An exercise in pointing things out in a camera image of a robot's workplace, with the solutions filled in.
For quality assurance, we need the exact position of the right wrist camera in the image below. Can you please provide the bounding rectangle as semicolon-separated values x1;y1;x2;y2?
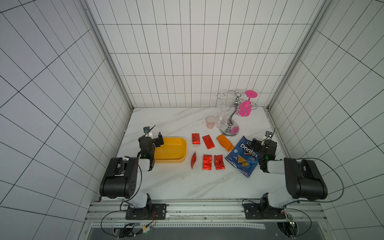
265;131;274;139

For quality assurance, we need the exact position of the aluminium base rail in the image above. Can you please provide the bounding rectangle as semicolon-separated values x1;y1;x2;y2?
85;199;328;230

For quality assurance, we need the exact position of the clear wine glass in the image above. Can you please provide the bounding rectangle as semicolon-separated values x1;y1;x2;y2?
216;103;228;129

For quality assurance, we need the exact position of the yellow plastic storage box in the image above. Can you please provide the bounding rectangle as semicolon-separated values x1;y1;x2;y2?
155;138;187;164

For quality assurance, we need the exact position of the blue Doritos chip bag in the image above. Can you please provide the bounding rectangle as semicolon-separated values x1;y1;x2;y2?
225;137;260;178

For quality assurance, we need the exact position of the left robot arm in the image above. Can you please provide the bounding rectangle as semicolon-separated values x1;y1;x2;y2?
100;133;167;220

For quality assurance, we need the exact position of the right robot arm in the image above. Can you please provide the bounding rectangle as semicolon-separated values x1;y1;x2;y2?
242;139;328;220

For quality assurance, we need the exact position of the pink wine glass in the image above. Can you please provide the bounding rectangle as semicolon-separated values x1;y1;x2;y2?
237;90;258;117

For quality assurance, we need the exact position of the red tea bag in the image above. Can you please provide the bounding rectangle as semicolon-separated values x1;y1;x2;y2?
203;135;215;150
203;155;212;171
192;133;201;145
214;155;225;170
191;152;197;169

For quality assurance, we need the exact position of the clear pink cup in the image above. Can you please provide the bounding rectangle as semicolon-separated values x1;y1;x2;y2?
206;116;216;129

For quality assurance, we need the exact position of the orange tea bag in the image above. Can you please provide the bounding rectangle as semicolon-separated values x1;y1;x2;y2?
217;135;235;152

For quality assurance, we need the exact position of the silver glass holder stand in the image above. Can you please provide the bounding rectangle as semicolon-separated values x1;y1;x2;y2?
217;91;248;137

